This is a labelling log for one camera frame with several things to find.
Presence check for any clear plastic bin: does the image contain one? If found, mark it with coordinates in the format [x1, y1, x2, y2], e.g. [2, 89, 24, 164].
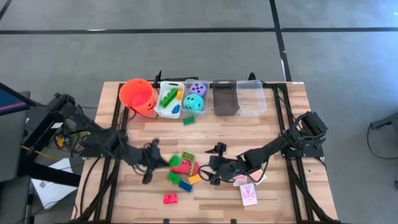
[181, 78, 211, 117]
[236, 80, 267, 118]

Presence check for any white plastic bin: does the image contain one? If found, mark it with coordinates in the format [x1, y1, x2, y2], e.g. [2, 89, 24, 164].
[154, 80, 185, 119]

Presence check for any small red toy brick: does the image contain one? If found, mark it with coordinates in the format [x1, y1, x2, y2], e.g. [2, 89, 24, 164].
[163, 193, 178, 205]

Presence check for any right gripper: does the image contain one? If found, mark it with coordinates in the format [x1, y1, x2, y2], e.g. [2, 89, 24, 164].
[204, 142, 253, 187]

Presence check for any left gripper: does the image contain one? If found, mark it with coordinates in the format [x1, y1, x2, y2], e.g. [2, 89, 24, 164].
[133, 138, 171, 185]

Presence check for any long green toy brick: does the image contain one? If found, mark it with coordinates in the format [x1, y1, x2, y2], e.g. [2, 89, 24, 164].
[159, 88, 179, 109]

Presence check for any black aluminium table frame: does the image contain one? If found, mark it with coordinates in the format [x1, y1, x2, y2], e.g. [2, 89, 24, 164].
[70, 70, 343, 224]

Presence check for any yellow cable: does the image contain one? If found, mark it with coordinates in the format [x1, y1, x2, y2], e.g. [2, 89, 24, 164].
[21, 145, 62, 161]

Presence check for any white paper sheet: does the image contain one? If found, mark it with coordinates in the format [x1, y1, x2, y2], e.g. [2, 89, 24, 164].
[30, 157, 84, 210]

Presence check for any black desk frame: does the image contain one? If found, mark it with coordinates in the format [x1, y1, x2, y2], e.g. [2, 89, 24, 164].
[17, 105, 82, 188]

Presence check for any blue monitor screen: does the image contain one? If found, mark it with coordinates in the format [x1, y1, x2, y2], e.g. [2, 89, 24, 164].
[0, 82, 37, 117]

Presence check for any orange pumpkin bucket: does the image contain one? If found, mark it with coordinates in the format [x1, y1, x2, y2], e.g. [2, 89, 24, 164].
[118, 78, 158, 121]

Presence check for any red playing card box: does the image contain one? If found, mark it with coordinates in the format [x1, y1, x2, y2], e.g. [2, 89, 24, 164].
[233, 174, 248, 187]
[239, 183, 259, 207]

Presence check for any grey plastic bin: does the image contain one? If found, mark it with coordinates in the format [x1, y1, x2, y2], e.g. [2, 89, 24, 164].
[211, 80, 240, 117]

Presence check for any long yellow toy brick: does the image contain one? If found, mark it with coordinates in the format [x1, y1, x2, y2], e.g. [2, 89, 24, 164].
[187, 173, 202, 185]

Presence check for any purple foam die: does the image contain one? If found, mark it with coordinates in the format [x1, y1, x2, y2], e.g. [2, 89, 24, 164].
[188, 82, 208, 98]

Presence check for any large red toy brick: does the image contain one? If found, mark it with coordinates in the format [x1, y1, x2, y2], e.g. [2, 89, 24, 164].
[170, 160, 192, 175]

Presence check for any long blue toy brick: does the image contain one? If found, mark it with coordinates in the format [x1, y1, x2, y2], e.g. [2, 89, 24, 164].
[178, 180, 193, 193]

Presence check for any black stand leg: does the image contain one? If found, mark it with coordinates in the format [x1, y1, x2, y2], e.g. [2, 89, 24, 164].
[369, 111, 398, 130]

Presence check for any teal foam die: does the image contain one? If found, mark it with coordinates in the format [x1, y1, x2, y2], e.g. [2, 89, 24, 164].
[182, 93, 205, 112]

